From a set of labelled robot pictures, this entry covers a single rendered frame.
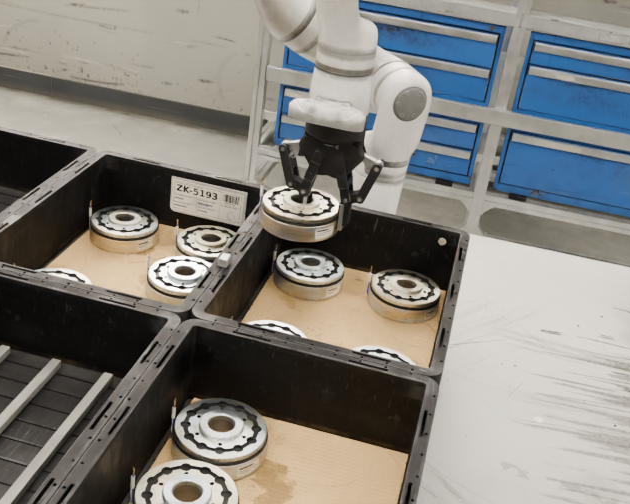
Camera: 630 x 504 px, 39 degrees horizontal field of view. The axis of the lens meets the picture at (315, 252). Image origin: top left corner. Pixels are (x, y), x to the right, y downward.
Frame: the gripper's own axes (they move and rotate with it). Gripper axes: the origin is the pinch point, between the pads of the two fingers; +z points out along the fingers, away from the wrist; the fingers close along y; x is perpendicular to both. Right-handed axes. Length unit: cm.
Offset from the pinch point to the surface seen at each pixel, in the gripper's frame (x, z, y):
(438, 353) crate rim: 14.7, 7.3, -18.7
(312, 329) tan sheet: 1.3, 17.2, -1.0
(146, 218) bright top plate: -12.1, 13.8, 30.2
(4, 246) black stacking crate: 12.4, 9.2, 39.0
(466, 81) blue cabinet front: -191, 34, -3
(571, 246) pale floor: -231, 102, -55
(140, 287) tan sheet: 2.2, 17.0, 24.3
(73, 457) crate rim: 46.7, 6.8, 10.1
